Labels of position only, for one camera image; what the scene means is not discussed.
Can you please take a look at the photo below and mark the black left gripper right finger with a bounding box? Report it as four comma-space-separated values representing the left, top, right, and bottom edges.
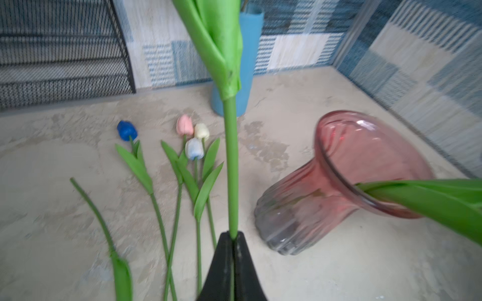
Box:
233, 232, 267, 301

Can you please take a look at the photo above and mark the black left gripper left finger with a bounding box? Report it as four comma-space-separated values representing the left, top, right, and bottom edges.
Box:
197, 232, 233, 301

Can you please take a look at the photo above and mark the cream white tulip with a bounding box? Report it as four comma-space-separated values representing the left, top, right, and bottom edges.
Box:
194, 123, 217, 248

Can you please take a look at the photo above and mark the dark red glass vase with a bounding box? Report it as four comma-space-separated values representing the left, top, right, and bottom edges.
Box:
254, 110, 434, 255

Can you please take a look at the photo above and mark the yellow white tulip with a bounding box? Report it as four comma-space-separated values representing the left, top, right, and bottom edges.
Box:
173, 1, 243, 240

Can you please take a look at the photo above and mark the light blue ceramic vase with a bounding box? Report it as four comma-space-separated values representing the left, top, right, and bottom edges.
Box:
210, 3, 265, 117

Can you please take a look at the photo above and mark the light blue tulip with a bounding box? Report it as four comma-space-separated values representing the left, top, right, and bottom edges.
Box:
177, 138, 223, 293

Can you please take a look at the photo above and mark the pink tulip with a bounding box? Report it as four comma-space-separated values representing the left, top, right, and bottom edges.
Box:
161, 114, 194, 300

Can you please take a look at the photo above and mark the black wire mesh shelf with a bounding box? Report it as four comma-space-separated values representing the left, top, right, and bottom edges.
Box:
1, 1, 136, 111

